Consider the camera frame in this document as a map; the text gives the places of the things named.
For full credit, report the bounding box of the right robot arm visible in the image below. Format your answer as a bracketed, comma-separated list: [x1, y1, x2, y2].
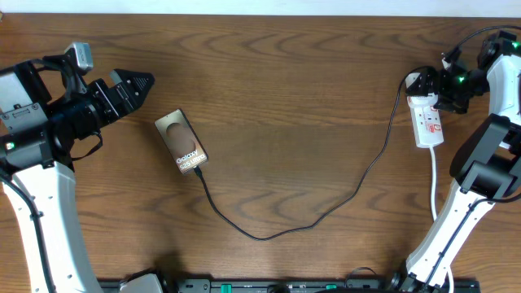
[387, 25, 520, 292]

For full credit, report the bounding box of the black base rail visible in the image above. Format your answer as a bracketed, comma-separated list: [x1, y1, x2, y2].
[97, 278, 481, 293]

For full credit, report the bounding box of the black USB charging cable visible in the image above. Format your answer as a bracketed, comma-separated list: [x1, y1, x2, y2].
[193, 65, 436, 242]

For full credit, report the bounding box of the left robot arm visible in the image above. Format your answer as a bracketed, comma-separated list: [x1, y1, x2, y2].
[1, 55, 155, 292]

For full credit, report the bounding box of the white power strip cord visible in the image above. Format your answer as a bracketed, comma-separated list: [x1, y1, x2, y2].
[428, 146, 455, 293]

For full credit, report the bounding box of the white power strip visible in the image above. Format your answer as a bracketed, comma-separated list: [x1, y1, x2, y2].
[407, 94, 444, 149]

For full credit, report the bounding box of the Galaxy S25 Ultra smartphone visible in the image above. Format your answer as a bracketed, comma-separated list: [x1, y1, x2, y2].
[155, 109, 208, 173]

